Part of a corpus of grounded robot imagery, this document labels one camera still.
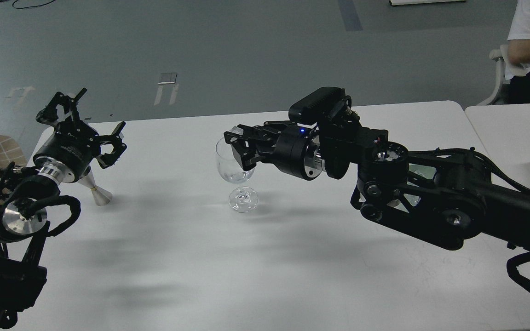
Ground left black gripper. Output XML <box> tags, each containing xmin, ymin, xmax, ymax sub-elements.
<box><xmin>33</xmin><ymin>87</ymin><xmax>127</xmax><ymax>183</ymax></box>

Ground black cables on floor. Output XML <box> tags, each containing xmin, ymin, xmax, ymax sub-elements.
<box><xmin>0</xmin><ymin>0</ymin><xmax>58</xmax><ymax>18</ymax></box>

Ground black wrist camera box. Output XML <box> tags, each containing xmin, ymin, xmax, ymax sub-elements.
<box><xmin>288</xmin><ymin>86</ymin><xmax>352</xmax><ymax>125</ymax></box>

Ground steel double jigger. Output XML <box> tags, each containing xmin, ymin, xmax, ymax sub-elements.
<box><xmin>77</xmin><ymin>167</ymin><xmax>112</xmax><ymax>206</ymax></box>

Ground clear ice cube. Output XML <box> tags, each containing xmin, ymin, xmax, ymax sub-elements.
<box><xmin>228</xmin><ymin>126</ymin><xmax>243</xmax><ymax>136</ymax></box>

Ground clear wine glass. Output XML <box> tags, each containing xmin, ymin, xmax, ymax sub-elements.
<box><xmin>215</xmin><ymin>138</ymin><xmax>259</xmax><ymax>212</ymax></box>

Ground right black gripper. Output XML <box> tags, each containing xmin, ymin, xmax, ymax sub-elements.
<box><xmin>224</xmin><ymin>122</ymin><xmax>325</xmax><ymax>181</ymax></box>

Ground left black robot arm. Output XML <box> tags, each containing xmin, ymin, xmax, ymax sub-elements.
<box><xmin>0</xmin><ymin>88</ymin><xmax>127</xmax><ymax>329</ymax></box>

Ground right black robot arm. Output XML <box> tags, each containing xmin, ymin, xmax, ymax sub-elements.
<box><xmin>224</xmin><ymin>102</ymin><xmax>530</xmax><ymax>293</ymax></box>

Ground green bowl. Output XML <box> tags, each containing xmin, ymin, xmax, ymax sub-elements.
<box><xmin>404</xmin><ymin>164</ymin><xmax>436</xmax><ymax>206</ymax></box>

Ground white office chair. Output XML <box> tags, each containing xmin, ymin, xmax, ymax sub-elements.
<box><xmin>477</xmin><ymin>44</ymin><xmax>527</xmax><ymax>106</ymax></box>

